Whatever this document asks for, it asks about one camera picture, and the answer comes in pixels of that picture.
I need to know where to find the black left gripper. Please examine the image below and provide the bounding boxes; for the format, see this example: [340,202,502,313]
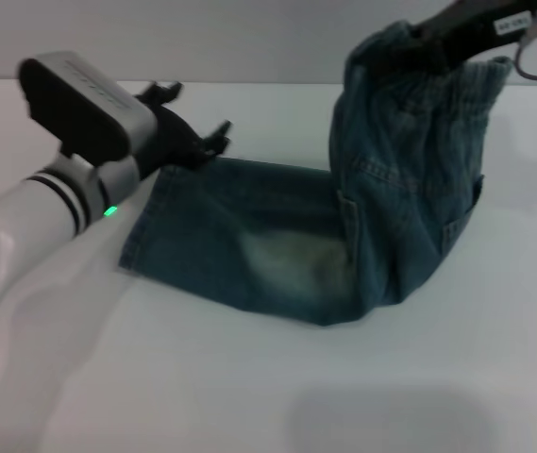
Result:
[132,79,233,181]

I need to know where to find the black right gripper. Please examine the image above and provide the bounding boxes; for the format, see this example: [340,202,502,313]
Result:
[366,0,534,77]

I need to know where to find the blue denim shorts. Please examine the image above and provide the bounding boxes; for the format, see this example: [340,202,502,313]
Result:
[118,22,514,329]

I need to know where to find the grey black wrist camera box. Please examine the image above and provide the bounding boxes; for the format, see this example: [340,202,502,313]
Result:
[16,51,159,165]

